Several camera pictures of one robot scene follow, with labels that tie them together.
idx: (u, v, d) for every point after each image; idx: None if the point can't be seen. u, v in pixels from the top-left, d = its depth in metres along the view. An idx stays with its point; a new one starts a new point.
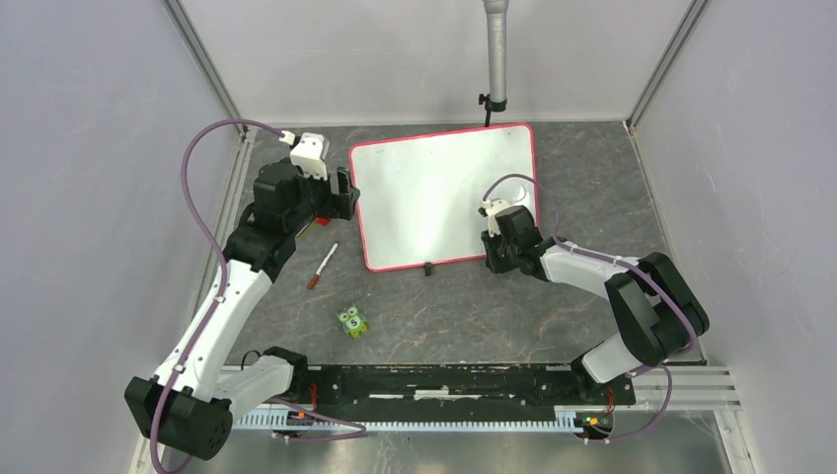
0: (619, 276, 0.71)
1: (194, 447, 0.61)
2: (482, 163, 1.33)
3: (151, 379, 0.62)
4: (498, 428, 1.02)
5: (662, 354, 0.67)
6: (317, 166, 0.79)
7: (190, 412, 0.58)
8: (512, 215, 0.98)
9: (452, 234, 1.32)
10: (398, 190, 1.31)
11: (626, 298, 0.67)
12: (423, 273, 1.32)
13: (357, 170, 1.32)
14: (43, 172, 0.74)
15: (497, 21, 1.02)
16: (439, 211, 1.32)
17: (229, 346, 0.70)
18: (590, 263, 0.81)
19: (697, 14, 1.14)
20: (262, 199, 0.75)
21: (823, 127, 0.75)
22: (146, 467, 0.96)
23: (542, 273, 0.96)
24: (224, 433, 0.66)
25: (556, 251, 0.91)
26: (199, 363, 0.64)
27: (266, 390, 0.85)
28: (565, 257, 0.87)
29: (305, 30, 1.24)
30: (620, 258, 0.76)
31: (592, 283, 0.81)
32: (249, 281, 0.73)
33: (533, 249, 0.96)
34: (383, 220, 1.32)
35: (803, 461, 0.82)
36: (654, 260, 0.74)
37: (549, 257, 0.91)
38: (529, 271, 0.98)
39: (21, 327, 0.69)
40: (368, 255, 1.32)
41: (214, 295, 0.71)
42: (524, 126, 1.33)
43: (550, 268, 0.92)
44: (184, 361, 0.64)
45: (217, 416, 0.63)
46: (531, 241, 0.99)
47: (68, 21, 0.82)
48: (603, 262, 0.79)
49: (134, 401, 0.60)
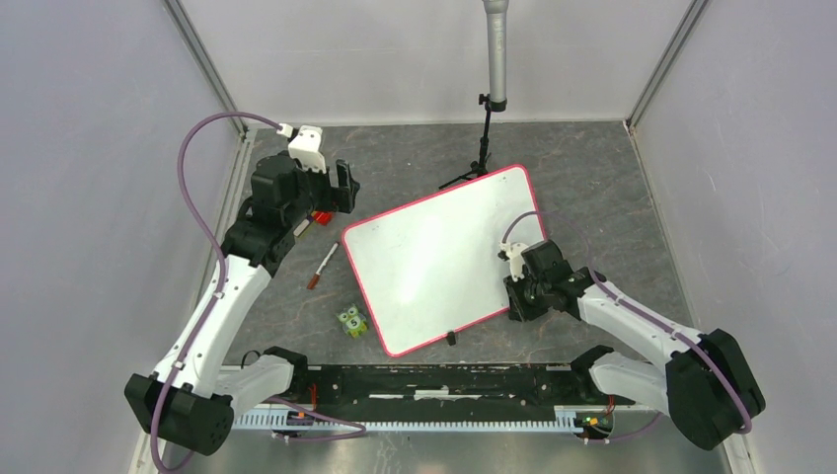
0: (681, 359, 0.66)
1: (196, 442, 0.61)
2: (484, 219, 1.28)
3: (150, 376, 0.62)
4: (498, 427, 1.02)
5: (715, 435, 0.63)
6: (315, 159, 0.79)
7: (190, 407, 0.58)
8: (534, 250, 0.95)
9: (469, 293, 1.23)
10: (401, 262, 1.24)
11: (686, 384, 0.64)
12: (448, 343, 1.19)
13: (354, 253, 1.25)
14: (43, 172, 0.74)
15: (497, 21, 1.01)
16: (450, 270, 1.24)
17: (228, 343, 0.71)
18: (644, 327, 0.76)
19: (697, 14, 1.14)
20: (257, 194, 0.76)
21: (823, 126, 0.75)
22: (146, 467, 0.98)
23: (574, 308, 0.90)
24: (226, 429, 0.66)
25: (597, 295, 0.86)
26: (199, 359, 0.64)
27: (267, 389, 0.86)
28: (609, 308, 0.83)
29: (305, 30, 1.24)
30: (679, 331, 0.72)
31: (643, 348, 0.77)
32: (247, 276, 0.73)
33: (568, 284, 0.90)
34: (390, 297, 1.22)
35: (803, 461, 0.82)
36: (716, 339, 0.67)
37: (589, 300, 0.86)
38: (561, 305, 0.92)
39: (22, 325, 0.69)
40: (384, 338, 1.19)
41: (212, 291, 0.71)
42: (520, 169, 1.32)
43: (589, 313, 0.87)
44: (184, 358, 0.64)
45: (218, 413, 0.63)
46: (562, 275, 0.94)
47: (68, 22, 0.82)
48: (658, 330, 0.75)
49: (133, 398, 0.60)
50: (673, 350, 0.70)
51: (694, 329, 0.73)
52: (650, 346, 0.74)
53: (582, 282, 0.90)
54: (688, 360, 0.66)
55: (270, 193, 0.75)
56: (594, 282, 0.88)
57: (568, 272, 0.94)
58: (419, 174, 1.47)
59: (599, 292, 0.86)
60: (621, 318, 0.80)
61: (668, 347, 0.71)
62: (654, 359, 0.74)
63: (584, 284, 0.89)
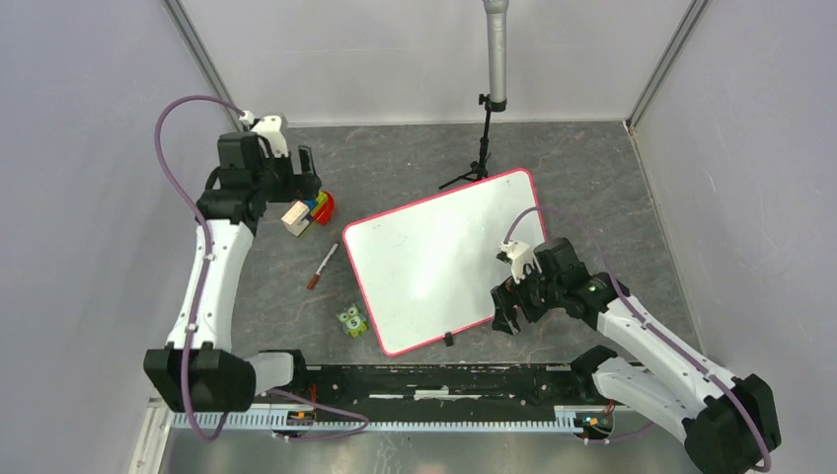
0: (716, 408, 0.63)
1: (230, 396, 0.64)
2: (485, 221, 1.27)
3: (168, 346, 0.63)
4: (498, 428, 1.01)
5: None
6: (278, 138, 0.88)
7: (218, 362, 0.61)
8: (554, 249, 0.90)
9: (469, 295, 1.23)
10: (401, 262, 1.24)
11: (719, 434, 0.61)
12: (445, 344, 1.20)
13: (354, 251, 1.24)
14: (43, 172, 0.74)
15: (497, 21, 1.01)
16: (450, 272, 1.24)
17: (232, 299, 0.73)
18: (674, 362, 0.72)
19: (697, 14, 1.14)
20: (224, 155, 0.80)
21: (822, 126, 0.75)
22: (146, 468, 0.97)
23: (591, 318, 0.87)
24: (249, 381, 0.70)
25: (622, 315, 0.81)
26: (210, 318, 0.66)
27: (274, 376, 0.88)
28: (637, 334, 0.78)
29: (305, 30, 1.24)
30: (714, 373, 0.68)
31: (668, 383, 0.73)
32: (232, 234, 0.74)
33: (588, 292, 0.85)
34: (390, 297, 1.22)
35: (804, 461, 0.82)
36: (752, 388, 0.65)
37: (613, 319, 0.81)
38: (578, 313, 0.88)
39: (22, 324, 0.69)
40: (383, 338, 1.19)
41: (203, 254, 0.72)
42: (524, 173, 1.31)
43: (609, 330, 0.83)
44: (195, 321, 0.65)
45: (239, 366, 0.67)
46: (580, 281, 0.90)
47: (68, 22, 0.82)
48: (690, 366, 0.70)
49: (157, 365, 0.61)
50: (708, 394, 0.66)
51: (728, 372, 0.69)
52: (680, 386, 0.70)
53: (604, 294, 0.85)
54: (722, 408, 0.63)
55: (238, 151, 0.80)
56: (618, 296, 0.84)
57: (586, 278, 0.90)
58: (419, 174, 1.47)
59: (625, 309, 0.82)
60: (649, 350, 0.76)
61: (702, 390, 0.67)
62: (683, 398, 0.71)
63: (608, 298, 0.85)
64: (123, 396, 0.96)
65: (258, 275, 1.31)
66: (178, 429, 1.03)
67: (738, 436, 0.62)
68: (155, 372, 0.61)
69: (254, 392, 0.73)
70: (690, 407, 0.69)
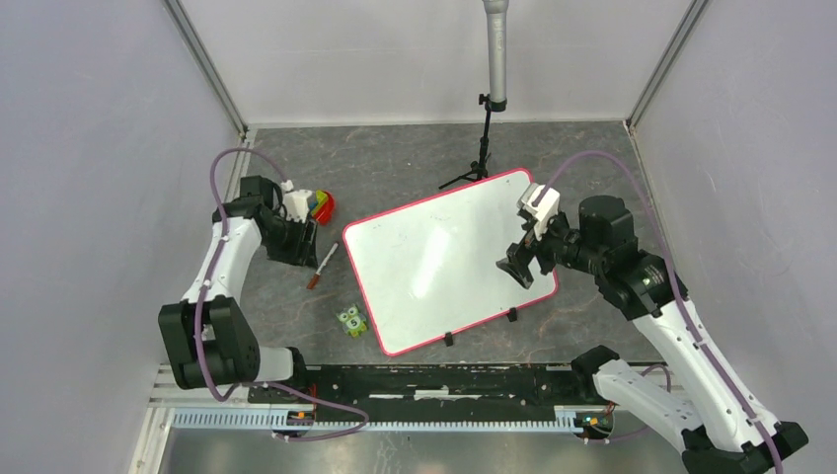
0: (754, 457, 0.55)
1: (239, 355, 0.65)
2: (486, 220, 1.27)
3: (183, 299, 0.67)
4: (498, 428, 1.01)
5: None
6: (301, 207, 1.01)
7: (229, 311, 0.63)
8: (613, 219, 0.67)
9: (470, 296, 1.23)
10: (401, 262, 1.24)
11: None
12: (445, 344, 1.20)
13: (354, 250, 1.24)
14: (42, 171, 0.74)
15: (497, 21, 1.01)
16: (450, 273, 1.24)
17: (241, 277, 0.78)
18: (719, 390, 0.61)
19: (697, 15, 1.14)
20: (245, 185, 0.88)
21: (822, 126, 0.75)
22: (146, 468, 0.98)
23: (638, 309, 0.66)
24: (254, 355, 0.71)
25: (674, 325, 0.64)
26: (224, 279, 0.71)
27: (274, 369, 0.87)
28: (685, 353, 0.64)
29: (305, 31, 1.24)
30: (760, 419, 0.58)
31: (698, 402, 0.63)
32: (245, 226, 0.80)
33: (641, 286, 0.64)
34: (390, 297, 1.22)
35: (803, 461, 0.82)
36: (798, 443, 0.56)
37: (663, 327, 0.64)
38: (620, 302, 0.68)
39: (22, 322, 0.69)
40: (383, 338, 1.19)
41: (219, 237, 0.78)
42: (524, 173, 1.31)
43: (646, 327, 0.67)
44: (210, 279, 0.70)
45: (247, 332, 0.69)
46: (630, 264, 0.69)
47: (68, 23, 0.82)
48: (735, 403, 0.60)
49: (171, 314, 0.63)
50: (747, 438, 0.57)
51: (772, 415, 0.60)
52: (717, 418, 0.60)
53: (658, 289, 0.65)
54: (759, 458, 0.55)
55: (259, 185, 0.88)
56: (674, 298, 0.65)
57: (640, 261, 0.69)
58: (419, 174, 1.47)
59: (677, 314, 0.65)
60: (693, 368, 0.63)
61: (741, 434, 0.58)
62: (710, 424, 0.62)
63: (660, 296, 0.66)
64: (123, 396, 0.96)
65: (259, 276, 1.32)
66: (178, 429, 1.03)
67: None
68: (168, 321, 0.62)
69: (258, 365, 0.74)
70: (715, 434, 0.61)
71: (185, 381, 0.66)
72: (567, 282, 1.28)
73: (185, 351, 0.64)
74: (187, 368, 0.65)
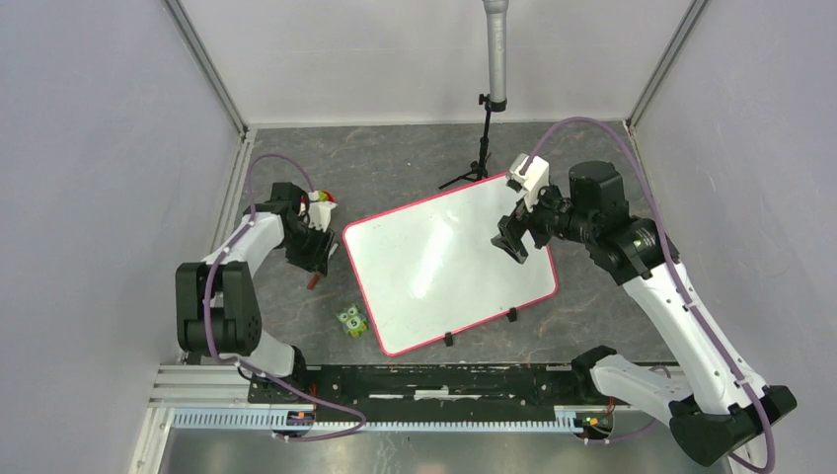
0: (740, 421, 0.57)
1: (242, 320, 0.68)
2: (485, 221, 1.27)
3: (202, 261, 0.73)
4: (498, 428, 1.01)
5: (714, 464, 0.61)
6: (322, 215, 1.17)
7: (239, 276, 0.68)
8: (601, 182, 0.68)
9: (470, 296, 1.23)
10: (401, 262, 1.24)
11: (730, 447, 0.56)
12: (445, 344, 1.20)
13: (354, 251, 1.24)
14: (42, 171, 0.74)
15: (497, 21, 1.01)
16: (449, 273, 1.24)
17: (257, 261, 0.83)
18: (707, 354, 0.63)
19: (697, 15, 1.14)
20: (276, 189, 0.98)
21: (822, 126, 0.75)
22: (146, 468, 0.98)
23: (627, 272, 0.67)
24: (259, 326, 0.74)
25: (666, 288, 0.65)
26: (240, 253, 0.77)
27: (273, 361, 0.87)
28: (676, 317, 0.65)
29: (305, 31, 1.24)
30: (748, 380, 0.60)
31: (687, 366, 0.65)
32: (268, 219, 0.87)
33: (631, 248, 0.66)
34: (391, 297, 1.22)
35: (802, 461, 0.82)
36: (786, 405, 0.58)
37: (653, 291, 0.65)
38: (611, 265, 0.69)
39: (22, 322, 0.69)
40: (383, 338, 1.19)
41: (247, 221, 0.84)
42: None
43: (638, 291, 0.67)
44: (229, 249, 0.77)
45: (255, 300, 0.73)
46: (621, 227, 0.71)
47: (68, 23, 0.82)
48: (723, 366, 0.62)
49: (189, 271, 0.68)
50: (733, 402, 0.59)
51: (761, 379, 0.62)
52: (705, 381, 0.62)
53: (648, 253, 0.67)
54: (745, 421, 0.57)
55: (288, 191, 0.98)
56: (663, 261, 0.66)
57: (630, 224, 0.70)
58: (419, 174, 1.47)
59: (668, 277, 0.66)
60: (684, 333, 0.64)
61: (729, 395, 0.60)
62: (697, 388, 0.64)
63: (652, 259, 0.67)
64: (123, 396, 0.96)
65: (259, 276, 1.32)
66: (179, 429, 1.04)
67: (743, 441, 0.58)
68: (185, 276, 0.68)
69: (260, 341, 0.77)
70: (701, 399, 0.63)
71: (187, 343, 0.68)
72: (567, 282, 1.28)
73: (193, 306, 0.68)
74: (190, 327, 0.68)
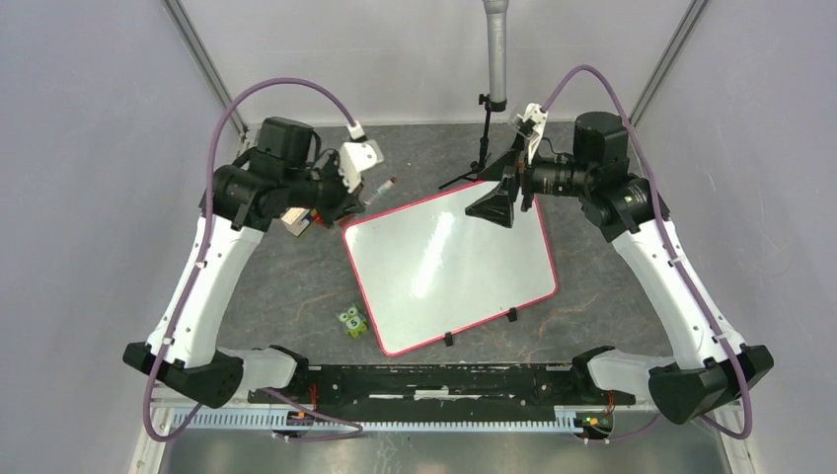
0: (716, 372, 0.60)
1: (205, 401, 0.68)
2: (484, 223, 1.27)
3: (146, 347, 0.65)
4: (498, 428, 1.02)
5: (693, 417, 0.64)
6: (352, 169, 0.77)
7: (183, 388, 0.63)
8: (607, 133, 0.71)
9: (470, 297, 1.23)
10: (400, 264, 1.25)
11: (705, 399, 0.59)
12: (445, 344, 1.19)
13: (355, 252, 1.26)
14: (43, 172, 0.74)
15: (497, 20, 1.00)
16: (448, 274, 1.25)
17: (225, 298, 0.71)
18: (688, 310, 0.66)
19: (697, 15, 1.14)
20: (266, 136, 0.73)
21: (822, 126, 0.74)
22: (146, 467, 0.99)
23: (615, 227, 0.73)
24: (231, 370, 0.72)
25: (651, 244, 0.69)
26: (188, 334, 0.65)
27: (266, 378, 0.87)
28: (659, 272, 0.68)
29: (305, 30, 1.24)
30: (724, 336, 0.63)
31: (669, 323, 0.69)
32: (231, 242, 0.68)
33: (623, 204, 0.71)
34: (390, 298, 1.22)
35: (802, 462, 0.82)
36: (761, 365, 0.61)
37: (641, 246, 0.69)
38: (598, 220, 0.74)
39: (24, 324, 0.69)
40: (383, 338, 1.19)
41: (196, 259, 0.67)
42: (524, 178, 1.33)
43: (626, 249, 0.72)
44: (174, 330, 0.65)
45: (215, 371, 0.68)
46: (616, 184, 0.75)
47: (69, 25, 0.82)
48: (702, 320, 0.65)
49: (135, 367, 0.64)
50: (710, 355, 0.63)
51: (739, 336, 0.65)
52: (683, 336, 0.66)
53: (639, 209, 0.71)
54: (720, 372, 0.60)
55: (283, 141, 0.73)
56: (652, 217, 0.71)
57: (624, 184, 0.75)
58: (419, 174, 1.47)
59: (655, 234, 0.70)
60: (667, 287, 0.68)
61: (705, 350, 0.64)
62: (678, 344, 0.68)
63: (642, 216, 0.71)
64: (123, 396, 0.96)
65: (258, 276, 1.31)
66: (178, 429, 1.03)
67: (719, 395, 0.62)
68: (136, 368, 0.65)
69: (239, 375, 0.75)
70: (681, 356, 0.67)
71: None
72: (567, 282, 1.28)
73: None
74: None
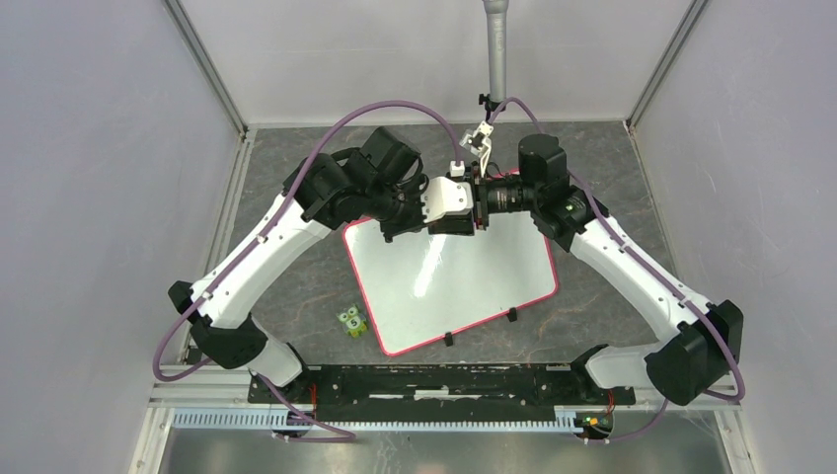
0: (691, 336, 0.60)
1: (219, 359, 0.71)
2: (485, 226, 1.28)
3: (188, 292, 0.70)
4: (498, 428, 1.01)
5: (693, 392, 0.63)
6: (438, 205, 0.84)
7: (200, 344, 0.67)
8: (548, 158, 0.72)
9: (469, 297, 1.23)
10: (395, 264, 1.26)
11: (691, 363, 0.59)
12: (445, 344, 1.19)
13: (353, 251, 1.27)
14: (43, 172, 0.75)
15: (497, 21, 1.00)
16: (446, 273, 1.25)
17: (271, 275, 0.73)
18: (649, 283, 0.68)
19: (697, 15, 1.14)
20: (373, 140, 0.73)
21: (822, 126, 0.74)
22: (146, 467, 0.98)
23: (566, 237, 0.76)
24: (253, 343, 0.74)
25: (598, 238, 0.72)
26: (225, 296, 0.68)
27: (271, 369, 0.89)
28: (610, 259, 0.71)
29: (305, 30, 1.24)
30: (688, 298, 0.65)
31: (640, 302, 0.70)
32: (295, 230, 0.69)
33: (566, 213, 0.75)
34: (386, 297, 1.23)
35: (802, 462, 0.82)
36: (732, 319, 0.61)
37: (588, 243, 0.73)
38: (551, 233, 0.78)
39: (24, 323, 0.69)
40: (383, 338, 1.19)
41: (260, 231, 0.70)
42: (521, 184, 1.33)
43: (581, 251, 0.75)
44: (214, 288, 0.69)
45: (235, 339, 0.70)
46: (560, 197, 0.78)
47: (69, 23, 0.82)
48: (665, 290, 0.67)
49: (176, 301, 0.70)
50: (682, 320, 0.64)
51: (704, 297, 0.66)
52: (653, 308, 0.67)
53: (580, 217, 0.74)
54: (695, 334, 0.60)
55: (386, 155, 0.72)
56: (595, 218, 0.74)
57: (568, 197, 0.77)
58: None
59: (600, 230, 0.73)
60: (623, 271, 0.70)
61: (676, 315, 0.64)
62: (655, 322, 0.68)
63: (584, 219, 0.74)
64: (123, 396, 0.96)
65: None
66: (179, 429, 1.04)
67: (706, 361, 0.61)
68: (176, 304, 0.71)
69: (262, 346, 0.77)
70: (659, 331, 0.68)
71: None
72: (567, 282, 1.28)
73: None
74: None
